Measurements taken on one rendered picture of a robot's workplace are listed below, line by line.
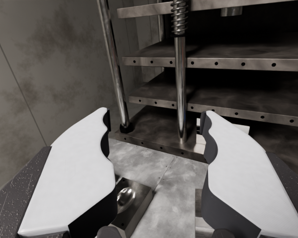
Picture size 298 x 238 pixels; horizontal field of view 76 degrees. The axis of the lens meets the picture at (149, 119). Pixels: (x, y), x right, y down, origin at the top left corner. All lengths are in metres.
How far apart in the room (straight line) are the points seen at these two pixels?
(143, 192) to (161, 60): 0.67
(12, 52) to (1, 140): 0.94
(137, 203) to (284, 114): 0.76
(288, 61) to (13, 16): 2.48
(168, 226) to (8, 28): 2.38
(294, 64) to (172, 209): 0.76
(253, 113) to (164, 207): 0.61
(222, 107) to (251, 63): 0.25
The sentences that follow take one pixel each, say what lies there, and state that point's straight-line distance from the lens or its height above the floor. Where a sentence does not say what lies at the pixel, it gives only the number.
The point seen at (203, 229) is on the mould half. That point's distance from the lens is 0.75.
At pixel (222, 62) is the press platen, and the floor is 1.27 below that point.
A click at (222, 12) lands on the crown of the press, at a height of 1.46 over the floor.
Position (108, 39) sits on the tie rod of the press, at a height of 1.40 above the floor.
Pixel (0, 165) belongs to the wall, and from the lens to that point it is 2.68.
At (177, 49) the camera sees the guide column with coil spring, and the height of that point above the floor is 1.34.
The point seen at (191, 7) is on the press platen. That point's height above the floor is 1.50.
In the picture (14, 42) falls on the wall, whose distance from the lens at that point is 2.62.
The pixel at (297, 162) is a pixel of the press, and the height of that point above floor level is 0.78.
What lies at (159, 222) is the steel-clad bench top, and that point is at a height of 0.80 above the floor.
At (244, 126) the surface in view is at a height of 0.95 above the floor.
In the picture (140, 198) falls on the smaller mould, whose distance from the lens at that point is 0.83.
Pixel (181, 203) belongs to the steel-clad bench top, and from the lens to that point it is 0.89.
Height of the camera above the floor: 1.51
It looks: 29 degrees down
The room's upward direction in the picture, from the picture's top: 7 degrees counter-clockwise
